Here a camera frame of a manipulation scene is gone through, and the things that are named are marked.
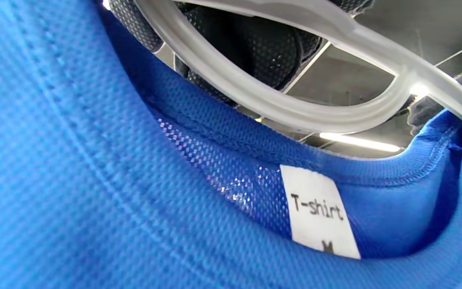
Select person's left hand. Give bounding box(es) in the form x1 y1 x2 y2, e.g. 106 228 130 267
108 0 376 108

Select person's right hand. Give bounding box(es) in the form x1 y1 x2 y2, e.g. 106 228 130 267
407 61 462 135

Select gray plastic hanger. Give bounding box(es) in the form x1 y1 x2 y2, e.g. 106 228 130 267
134 0 462 135

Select blue t-shirt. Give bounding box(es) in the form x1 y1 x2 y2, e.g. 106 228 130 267
0 0 462 289

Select ceiling light strips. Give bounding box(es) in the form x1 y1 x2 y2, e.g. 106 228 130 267
318 132 402 153

